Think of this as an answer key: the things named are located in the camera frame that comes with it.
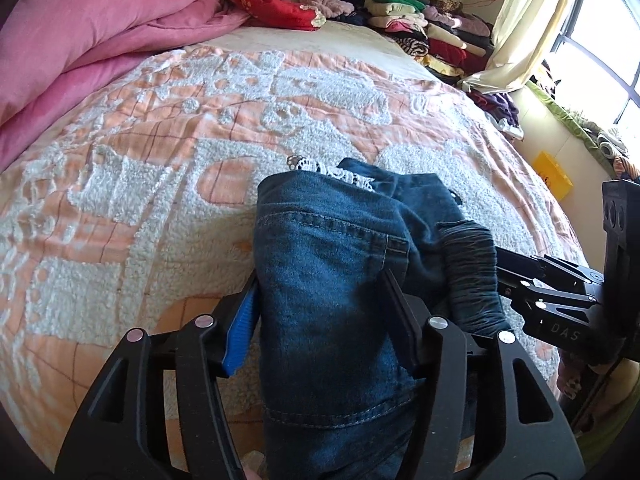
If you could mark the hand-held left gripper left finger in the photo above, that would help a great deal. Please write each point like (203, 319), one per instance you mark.
(242, 330)

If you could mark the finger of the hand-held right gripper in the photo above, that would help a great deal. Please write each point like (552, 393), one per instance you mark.
(550, 270)
(545, 299)

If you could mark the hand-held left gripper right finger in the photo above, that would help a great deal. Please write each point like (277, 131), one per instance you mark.
(402, 322)

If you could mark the blue denim pants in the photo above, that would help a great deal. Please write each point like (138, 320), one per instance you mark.
(325, 285)

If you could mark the orange patterned cloth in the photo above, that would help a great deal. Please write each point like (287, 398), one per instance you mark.
(627, 165)

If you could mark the yellow box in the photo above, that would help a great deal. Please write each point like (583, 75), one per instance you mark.
(552, 172)

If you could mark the grey and white cloth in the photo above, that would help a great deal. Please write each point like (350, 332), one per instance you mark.
(610, 142)

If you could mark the green windowsill mat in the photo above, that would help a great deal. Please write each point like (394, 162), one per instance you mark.
(575, 125)

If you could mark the heap of purple clothes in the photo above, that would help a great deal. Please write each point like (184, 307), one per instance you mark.
(497, 105)

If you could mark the peach and white printed blanket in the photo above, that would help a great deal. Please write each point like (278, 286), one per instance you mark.
(125, 185)

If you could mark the cream curtain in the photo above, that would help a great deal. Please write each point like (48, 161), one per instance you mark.
(530, 20)

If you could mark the pile of folded clothes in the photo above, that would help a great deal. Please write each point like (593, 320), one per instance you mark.
(440, 35)

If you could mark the purple fluffy cloth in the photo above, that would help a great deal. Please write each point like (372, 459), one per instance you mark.
(330, 0)

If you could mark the pink quilt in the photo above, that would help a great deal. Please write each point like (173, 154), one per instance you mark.
(100, 20)

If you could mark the window with dark frame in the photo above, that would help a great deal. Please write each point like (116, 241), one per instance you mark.
(595, 40)

